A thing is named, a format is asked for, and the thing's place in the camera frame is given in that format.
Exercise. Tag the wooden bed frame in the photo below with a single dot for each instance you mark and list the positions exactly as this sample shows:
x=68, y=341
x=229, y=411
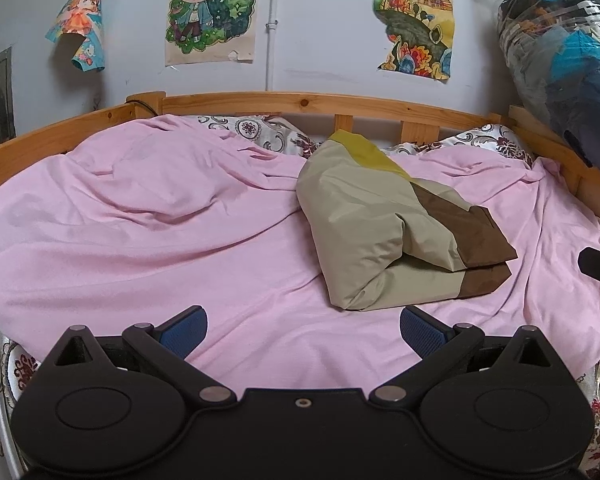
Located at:
x=280, y=102

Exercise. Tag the white wall pipe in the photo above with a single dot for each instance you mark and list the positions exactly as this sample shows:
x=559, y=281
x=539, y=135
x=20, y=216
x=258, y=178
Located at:
x=272, y=25

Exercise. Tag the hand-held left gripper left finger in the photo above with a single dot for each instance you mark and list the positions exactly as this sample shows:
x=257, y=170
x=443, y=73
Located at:
x=185, y=332

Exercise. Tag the blond cartoon child poster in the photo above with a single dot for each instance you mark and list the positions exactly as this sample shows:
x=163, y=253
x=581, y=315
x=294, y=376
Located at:
x=210, y=10

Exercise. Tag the pink bed sheet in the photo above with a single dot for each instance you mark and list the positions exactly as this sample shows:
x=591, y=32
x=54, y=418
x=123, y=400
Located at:
x=155, y=240

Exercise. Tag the floral patterned quilt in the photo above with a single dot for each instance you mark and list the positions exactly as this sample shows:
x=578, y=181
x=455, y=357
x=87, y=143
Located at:
x=250, y=127

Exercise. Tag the beige brown olive hooded jacket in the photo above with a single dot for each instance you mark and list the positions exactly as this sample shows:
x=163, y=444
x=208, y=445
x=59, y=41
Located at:
x=360, y=220

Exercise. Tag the curled orange girl poster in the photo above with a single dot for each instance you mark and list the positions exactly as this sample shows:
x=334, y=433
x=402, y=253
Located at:
x=77, y=20

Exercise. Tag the clear plastic bag of clothes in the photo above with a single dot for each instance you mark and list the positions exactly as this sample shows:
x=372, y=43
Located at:
x=570, y=70

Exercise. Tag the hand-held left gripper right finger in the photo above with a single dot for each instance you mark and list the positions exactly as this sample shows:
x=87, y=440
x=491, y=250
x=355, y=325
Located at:
x=422, y=332

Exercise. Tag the colourful landscape poster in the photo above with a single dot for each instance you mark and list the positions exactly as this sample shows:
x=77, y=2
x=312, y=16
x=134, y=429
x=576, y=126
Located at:
x=415, y=25

